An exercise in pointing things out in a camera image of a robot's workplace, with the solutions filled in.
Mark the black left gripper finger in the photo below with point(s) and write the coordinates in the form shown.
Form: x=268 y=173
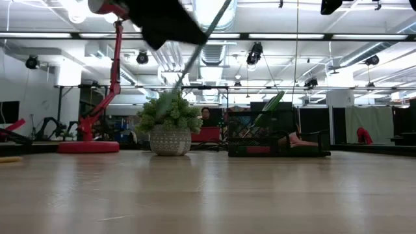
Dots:
x=188 y=31
x=155 y=39

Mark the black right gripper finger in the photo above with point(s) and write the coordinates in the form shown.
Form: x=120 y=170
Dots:
x=331 y=6

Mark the teal pencil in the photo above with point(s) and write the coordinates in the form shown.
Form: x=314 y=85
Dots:
x=196 y=56

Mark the pale pink object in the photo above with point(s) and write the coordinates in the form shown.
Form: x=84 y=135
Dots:
x=300 y=142

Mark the small black robot arm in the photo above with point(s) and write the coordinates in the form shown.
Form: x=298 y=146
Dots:
x=48 y=123

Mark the black mesh desk organizer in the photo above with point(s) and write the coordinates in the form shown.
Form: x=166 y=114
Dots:
x=325 y=143

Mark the person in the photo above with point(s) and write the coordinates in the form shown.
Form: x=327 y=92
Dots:
x=205 y=113

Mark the green plant in patterned pot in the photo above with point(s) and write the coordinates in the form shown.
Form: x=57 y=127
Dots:
x=170 y=141

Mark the red storage bin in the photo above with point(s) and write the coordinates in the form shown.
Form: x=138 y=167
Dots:
x=206 y=134

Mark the white column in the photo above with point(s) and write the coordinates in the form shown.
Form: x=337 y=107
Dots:
x=339 y=117

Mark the grey partition curtain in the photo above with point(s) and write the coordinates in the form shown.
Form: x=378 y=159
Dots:
x=369 y=125

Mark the red desk lamp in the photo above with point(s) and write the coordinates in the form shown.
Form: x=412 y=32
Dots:
x=87 y=147

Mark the red chair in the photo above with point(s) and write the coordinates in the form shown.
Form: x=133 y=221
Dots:
x=363 y=136

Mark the black monitor screen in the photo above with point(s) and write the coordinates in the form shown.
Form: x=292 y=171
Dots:
x=9 y=112

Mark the black round ceiling camera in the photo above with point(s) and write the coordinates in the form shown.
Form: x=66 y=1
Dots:
x=142 y=58

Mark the black metal stand frame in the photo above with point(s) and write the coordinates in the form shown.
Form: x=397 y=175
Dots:
x=204 y=87

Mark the black hanging ceiling camera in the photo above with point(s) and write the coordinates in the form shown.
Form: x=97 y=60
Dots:
x=255 y=53

